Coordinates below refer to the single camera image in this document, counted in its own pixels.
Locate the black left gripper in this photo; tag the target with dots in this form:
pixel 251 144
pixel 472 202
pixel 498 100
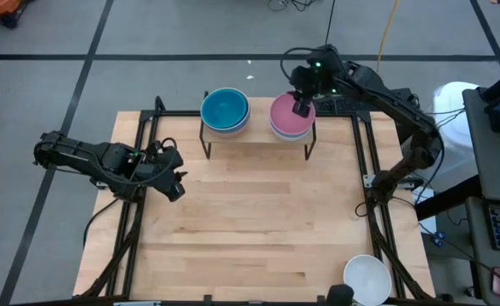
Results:
pixel 160 166

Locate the translucent light blue bowl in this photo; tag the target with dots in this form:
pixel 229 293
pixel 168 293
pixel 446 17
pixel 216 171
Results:
pixel 226 132

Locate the black aluminium table frame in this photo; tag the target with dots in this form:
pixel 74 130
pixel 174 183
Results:
pixel 177 114

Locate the white bowl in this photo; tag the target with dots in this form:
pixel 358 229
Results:
pixel 369 278

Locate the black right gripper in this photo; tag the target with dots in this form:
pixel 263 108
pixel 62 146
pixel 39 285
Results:
pixel 318 78

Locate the wooden shelf with black legs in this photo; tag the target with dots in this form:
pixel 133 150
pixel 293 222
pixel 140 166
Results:
pixel 258 119

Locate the pink bowl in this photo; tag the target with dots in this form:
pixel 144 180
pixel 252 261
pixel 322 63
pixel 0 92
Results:
pixel 284 121

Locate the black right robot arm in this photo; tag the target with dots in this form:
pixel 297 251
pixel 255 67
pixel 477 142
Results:
pixel 403 110

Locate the black diagonal support bar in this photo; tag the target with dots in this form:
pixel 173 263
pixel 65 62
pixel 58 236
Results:
pixel 445 200

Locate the dark blue bowl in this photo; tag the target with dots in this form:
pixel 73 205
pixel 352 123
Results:
pixel 290 135

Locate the teal bowl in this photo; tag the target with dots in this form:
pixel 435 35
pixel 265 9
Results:
pixel 224 108

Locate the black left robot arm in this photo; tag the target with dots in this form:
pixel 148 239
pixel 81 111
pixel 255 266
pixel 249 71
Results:
pixel 84 157

